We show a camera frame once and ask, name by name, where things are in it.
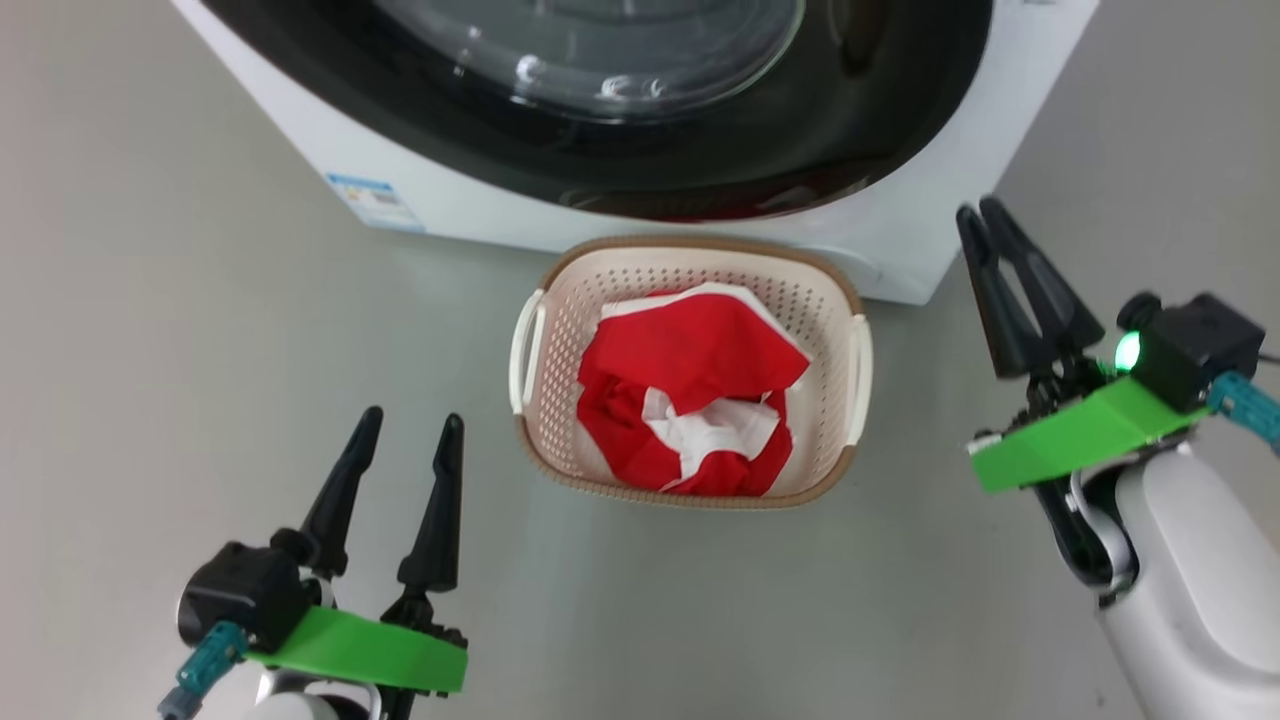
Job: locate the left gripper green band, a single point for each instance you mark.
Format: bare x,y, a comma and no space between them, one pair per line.
370,655

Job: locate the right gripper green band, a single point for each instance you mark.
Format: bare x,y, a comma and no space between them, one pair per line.
1080,440

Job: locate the red and white garment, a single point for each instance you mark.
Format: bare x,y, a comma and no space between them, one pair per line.
690,350

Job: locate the black round glass door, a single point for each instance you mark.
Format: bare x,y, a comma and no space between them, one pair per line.
700,160

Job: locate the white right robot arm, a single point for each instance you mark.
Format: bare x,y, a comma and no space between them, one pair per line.
1190,580

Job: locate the white front-load washing machine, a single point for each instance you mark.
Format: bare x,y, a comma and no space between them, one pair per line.
960,200

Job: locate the cream perforated laundry basket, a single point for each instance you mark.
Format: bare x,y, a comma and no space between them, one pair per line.
560,420

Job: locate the blue energy label sticker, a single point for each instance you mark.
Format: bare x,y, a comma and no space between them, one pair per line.
375,203

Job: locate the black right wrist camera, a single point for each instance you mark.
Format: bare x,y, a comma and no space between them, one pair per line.
1195,345

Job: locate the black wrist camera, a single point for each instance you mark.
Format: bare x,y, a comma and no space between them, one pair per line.
1195,345
245,595

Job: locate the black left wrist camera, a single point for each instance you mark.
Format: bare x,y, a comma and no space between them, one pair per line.
245,595

